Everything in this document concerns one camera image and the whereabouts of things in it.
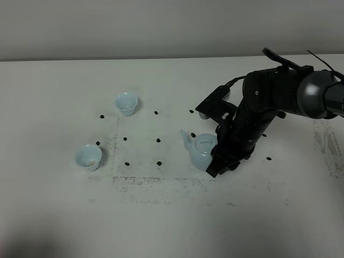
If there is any light blue teacup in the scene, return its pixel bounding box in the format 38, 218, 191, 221
114, 92, 139, 116
75, 145, 102, 172

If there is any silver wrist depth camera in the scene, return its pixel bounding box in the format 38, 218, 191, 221
196, 85, 231, 121

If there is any black camera cable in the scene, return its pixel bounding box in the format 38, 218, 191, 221
225, 76, 247, 88

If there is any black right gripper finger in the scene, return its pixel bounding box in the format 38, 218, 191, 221
206, 157, 234, 177

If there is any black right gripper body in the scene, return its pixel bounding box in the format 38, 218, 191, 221
212, 104, 274, 171

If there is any near light blue teacup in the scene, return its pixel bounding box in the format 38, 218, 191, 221
75, 145, 102, 172

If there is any far light blue teacup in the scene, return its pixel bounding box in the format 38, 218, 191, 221
114, 92, 139, 116

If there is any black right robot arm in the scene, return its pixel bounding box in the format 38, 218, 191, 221
196, 48, 343, 177

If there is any light blue porcelain teapot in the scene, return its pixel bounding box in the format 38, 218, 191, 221
180, 130, 217, 171

